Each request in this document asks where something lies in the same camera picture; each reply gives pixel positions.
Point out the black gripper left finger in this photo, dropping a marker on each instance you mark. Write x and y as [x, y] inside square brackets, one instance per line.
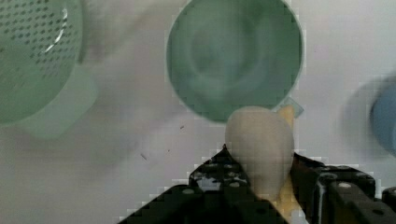
[218, 192]

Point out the blue bowl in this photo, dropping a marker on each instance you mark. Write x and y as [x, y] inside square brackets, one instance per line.
[383, 119]

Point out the green perforated colander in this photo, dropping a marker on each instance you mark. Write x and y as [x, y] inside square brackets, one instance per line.
[44, 88]

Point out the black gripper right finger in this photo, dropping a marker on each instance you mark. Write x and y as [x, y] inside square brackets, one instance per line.
[339, 194]

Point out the peeled toy banana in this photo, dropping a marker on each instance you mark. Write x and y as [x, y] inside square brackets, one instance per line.
[262, 141]

